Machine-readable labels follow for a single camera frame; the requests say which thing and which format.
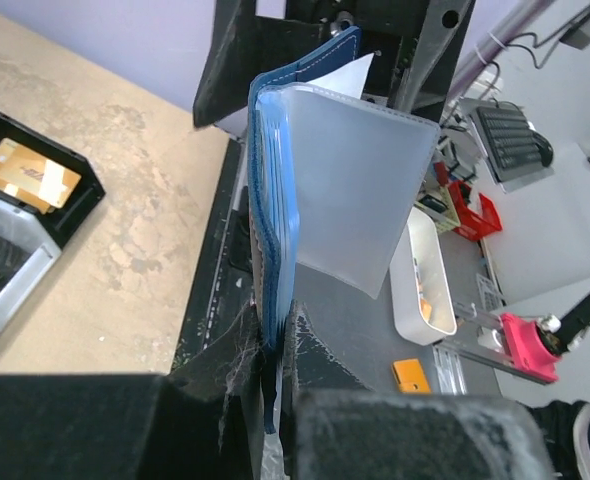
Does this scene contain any white middle bin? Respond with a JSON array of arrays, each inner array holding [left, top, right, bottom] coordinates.
[[0, 199, 61, 332]]

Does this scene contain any pile of gold cards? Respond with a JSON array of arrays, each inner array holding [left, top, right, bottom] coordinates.
[[0, 138, 81, 214]]

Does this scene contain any black bin with gold cards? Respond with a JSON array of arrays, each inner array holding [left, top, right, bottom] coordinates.
[[0, 111, 106, 249]]

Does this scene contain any black keyboard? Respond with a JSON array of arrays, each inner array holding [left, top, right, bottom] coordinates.
[[475, 106, 541, 170]]

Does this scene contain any orange small box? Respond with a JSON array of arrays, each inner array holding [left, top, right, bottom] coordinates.
[[392, 358, 431, 394]]

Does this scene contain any pink fixture block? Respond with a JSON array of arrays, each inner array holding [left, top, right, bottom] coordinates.
[[499, 313, 559, 384]]

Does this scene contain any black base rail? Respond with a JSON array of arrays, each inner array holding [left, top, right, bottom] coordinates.
[[171, 139, 253, 370]]

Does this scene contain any blue leather card holder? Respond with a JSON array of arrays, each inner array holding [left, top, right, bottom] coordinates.
[[247, 26, 440, 433]]

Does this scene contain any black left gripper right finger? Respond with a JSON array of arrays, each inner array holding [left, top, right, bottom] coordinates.
[[279, 302, 554, 479]]

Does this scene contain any white oblong tray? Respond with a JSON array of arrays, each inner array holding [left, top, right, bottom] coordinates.
[[389, 208, 457, 346]]

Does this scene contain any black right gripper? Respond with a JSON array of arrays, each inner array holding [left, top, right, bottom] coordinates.
[[192, 0, 475, 129]]

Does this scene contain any green perforated basket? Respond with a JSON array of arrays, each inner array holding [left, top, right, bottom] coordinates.
[[414, 186, 461, 235]]

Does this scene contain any red plastic basket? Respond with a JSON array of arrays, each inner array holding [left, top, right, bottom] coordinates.
[[447, 180, 503, 242]]

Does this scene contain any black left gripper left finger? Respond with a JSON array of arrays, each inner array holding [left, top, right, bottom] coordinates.
[[0, 306, 264, 479]]

